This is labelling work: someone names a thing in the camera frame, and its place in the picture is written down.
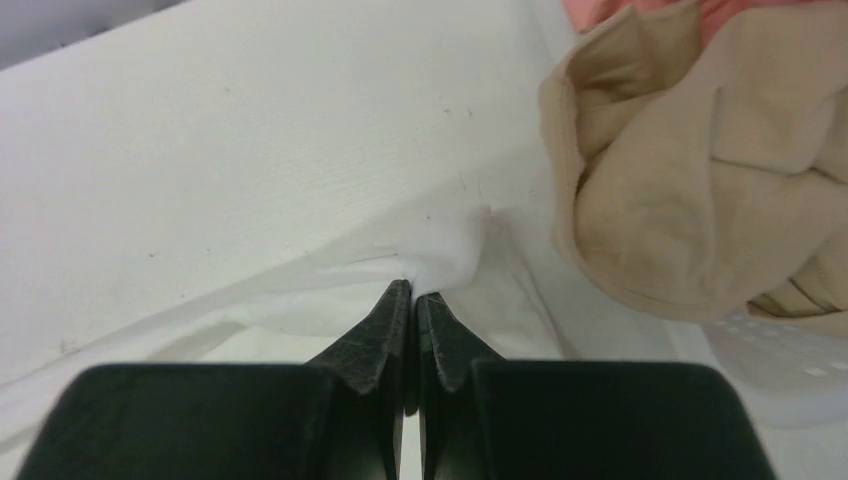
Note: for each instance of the white printed t shirt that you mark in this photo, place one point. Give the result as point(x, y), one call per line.
point(290, 312)

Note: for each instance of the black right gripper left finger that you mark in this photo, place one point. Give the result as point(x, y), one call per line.
point(337, 416)

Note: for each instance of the beige t shirt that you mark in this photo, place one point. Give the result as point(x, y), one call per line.
point(702, 172)

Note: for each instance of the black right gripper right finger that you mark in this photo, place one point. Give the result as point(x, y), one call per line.
point(486, 417)

